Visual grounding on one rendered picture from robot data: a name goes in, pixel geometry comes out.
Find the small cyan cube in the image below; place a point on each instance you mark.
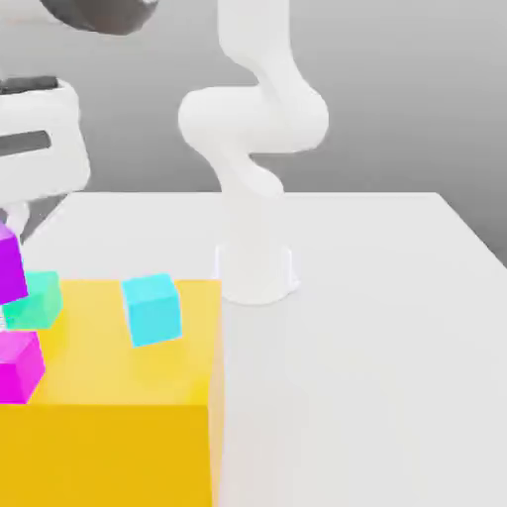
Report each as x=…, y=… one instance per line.
x=152, y=313

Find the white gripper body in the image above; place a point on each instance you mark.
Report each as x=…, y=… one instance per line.
x=59, y=166

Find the small green cube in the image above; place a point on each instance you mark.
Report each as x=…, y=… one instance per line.
x=41, y=305

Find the small purple cube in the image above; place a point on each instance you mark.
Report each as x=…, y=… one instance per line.
x=10, y=269

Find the small magenta cube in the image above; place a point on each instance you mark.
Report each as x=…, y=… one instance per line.
x=18, y=368

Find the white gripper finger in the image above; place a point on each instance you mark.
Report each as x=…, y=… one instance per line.
x=19, y=217

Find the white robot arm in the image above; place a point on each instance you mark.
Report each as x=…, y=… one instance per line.
x=253, y=126

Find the large yellow box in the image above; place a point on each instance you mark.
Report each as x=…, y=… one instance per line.
x=111, y=447

